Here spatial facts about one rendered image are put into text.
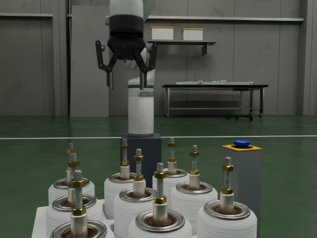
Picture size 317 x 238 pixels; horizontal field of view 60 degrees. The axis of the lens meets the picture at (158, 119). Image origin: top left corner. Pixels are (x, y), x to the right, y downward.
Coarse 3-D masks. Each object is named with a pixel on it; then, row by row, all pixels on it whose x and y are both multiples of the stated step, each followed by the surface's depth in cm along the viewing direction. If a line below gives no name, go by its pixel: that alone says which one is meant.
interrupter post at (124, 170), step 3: (120, 168) 63; (123, 168) 63; (126, 168) 63; (129, 168) 63; (120, 171) 63; (123, 171) 63; (126, 171) 63; (129, 171) 63; (120, 174) 63; (123, 174) 63; (126, 174) 63; (129, 174) 64; (120, 177) 63; (123, 177) 63; (126, 177) 63; (129, 177) 64
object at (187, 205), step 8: (176, 192) 55; (216, 192) 56; (176, 200) 54; (184, 200) 53; (192, 200) 52; (200, 200) 52; (208, 200) 53; (176, 208) 54; (184, 208) 53; (192, 208) 52; (184, 216) 53; (192, 216) 53; (192, 224) 53; (192, 232) 53
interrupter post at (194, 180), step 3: (189, 174) 56; (198, 174) 56; (189, 177) 56; (192, 177) 56; (195, 177) 56; (198, 177) 56; (189, 180) 56; (192, 180) 56; (195, 180) 56; (198, 180) 56; (189, 183) 56; (192, 183) 56; (195, 183) 56; (198, 183) 56; (189, 186) 56; (192, 186) 56; (195, 186) 56; (198, 186) 56; (192, 189) 56; (195, 189) 56
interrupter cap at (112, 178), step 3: (114, 174) 66; (117, 174) 66; (132, 174) 66; (135, 174) 66; (108, 177) 63; (111, 177) 64; (114, 177) 64; (117, 177) 64; (132, 177) 64; (111, 180) 61; (114, 180) 61; (117, 180) 61; (120, 180) 61; (123, 180) 61; (126, 180) 61; (129, 180) 61; (132, 180) 61
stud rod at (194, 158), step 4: (192, 148) 56; (196, 148) 56; (192, 156) 56; (196, 156) 56; (192, 160) 56; (196, 160) 56; (192, 164) 56; (196, 164) 56; (192, 168) 56; (196, 168) 56
